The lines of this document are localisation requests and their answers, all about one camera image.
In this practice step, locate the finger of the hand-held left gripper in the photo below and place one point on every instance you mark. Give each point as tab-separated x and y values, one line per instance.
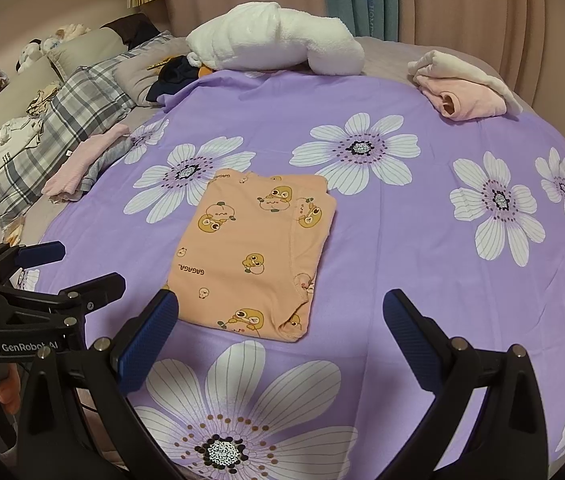
97	290
42	253

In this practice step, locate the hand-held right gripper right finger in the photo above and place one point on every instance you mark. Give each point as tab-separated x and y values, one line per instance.
412	340

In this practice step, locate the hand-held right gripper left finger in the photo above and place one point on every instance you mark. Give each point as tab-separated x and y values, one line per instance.
147	340

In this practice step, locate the orange cartoon print shirt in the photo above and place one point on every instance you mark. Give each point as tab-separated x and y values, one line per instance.
242	260

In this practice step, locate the light pink folded garment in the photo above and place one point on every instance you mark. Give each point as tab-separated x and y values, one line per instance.
82	165

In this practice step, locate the purple floral blanket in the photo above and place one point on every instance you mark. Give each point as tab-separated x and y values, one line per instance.
412	235

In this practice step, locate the grey folded garment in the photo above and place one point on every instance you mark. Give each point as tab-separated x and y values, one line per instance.
112	160

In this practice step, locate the white printed garment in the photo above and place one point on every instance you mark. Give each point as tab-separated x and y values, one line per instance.
15	137

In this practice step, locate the beige headboard cushion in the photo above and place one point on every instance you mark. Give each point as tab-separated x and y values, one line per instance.
7	105

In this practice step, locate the cream ruffled cloth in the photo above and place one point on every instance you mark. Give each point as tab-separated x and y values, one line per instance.
42	100

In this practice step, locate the grey pillow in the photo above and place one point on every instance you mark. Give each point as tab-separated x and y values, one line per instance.
137	80

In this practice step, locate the black and white plush toy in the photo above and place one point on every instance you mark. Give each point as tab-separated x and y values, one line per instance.
30	55

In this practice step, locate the beige pillow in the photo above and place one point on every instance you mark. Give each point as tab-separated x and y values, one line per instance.
87	50

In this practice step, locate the dark navy clothing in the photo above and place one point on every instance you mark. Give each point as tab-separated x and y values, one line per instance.
172	77

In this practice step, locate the cream plush toy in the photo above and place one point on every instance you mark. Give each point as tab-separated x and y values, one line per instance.
70	32

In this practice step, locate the dark brown cloth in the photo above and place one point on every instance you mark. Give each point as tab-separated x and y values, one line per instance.
132	27

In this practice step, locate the pink folded fleece garment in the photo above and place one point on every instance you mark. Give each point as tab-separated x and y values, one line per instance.
472	100

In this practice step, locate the cream folded garment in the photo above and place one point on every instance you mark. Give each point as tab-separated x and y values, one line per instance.
462	67

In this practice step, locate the white fluffy blanket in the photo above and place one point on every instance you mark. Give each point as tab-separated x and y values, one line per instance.
262	40

